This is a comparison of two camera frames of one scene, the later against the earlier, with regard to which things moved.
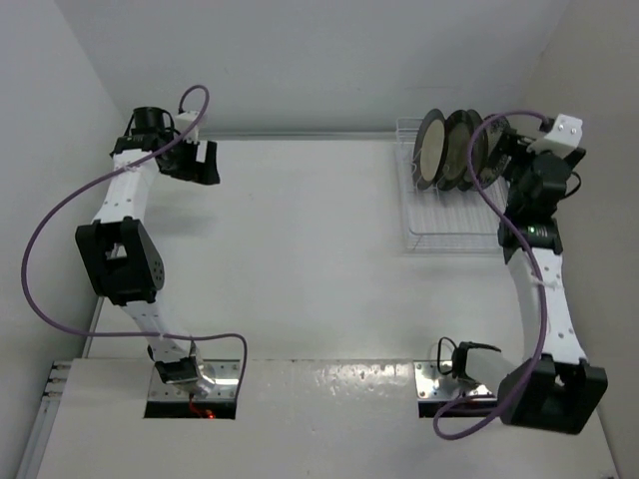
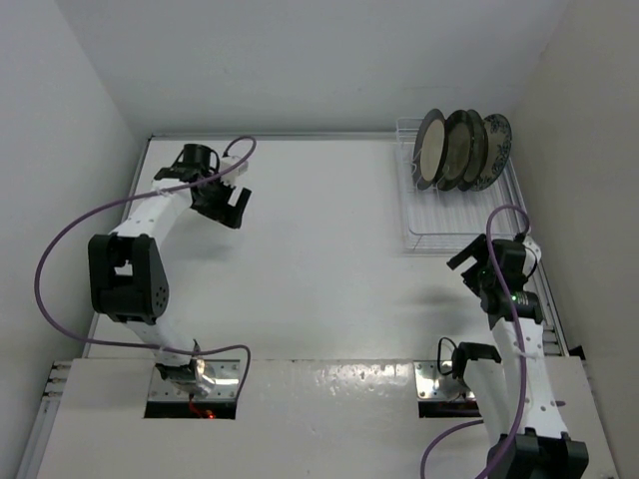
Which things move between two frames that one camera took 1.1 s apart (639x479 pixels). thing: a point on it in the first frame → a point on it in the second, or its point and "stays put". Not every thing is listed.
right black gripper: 515,147 → 478,249
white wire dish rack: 446,223 stays put
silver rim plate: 479,153 stays put
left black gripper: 203,173 → 226,212
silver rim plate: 429,150 stays put
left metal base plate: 227,377 stays put
